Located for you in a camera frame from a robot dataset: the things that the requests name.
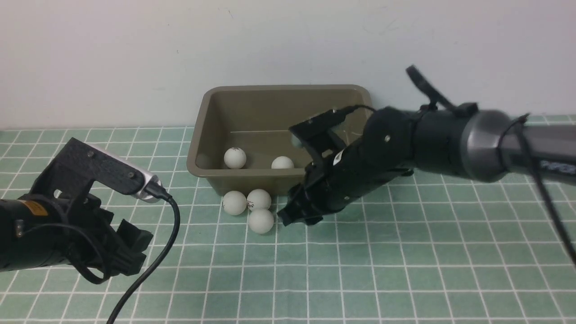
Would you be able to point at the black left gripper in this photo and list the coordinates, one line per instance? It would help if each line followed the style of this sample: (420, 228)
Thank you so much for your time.
(78, 232)

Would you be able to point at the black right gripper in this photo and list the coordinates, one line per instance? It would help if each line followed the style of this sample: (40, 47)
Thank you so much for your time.
(325, 191)

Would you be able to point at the plain white ball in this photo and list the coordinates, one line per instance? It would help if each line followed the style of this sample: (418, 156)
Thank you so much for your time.
(260, 221)

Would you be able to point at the white logo ball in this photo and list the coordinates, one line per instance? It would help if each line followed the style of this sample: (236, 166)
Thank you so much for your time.
(259, 199)
(234, 203)

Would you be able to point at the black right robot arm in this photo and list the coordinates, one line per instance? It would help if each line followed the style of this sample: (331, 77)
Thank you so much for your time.
(458, 140)

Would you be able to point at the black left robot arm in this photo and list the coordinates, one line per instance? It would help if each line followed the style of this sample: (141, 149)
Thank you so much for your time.
(15, 249)

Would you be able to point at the olive plastic bin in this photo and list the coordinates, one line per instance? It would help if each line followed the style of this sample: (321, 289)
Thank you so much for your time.
(256, 119)

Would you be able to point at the green checkered tablecloth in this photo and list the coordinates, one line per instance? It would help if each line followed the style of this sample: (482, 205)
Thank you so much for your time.
(426, 249)

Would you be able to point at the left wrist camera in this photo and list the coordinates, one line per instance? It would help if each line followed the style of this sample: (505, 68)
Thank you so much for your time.
(78, 165)

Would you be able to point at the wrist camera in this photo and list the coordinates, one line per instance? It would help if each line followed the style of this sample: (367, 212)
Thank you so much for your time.
(78, 165)
(316, 134)

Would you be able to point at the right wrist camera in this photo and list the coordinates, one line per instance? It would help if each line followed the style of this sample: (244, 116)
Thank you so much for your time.
(316, 134)

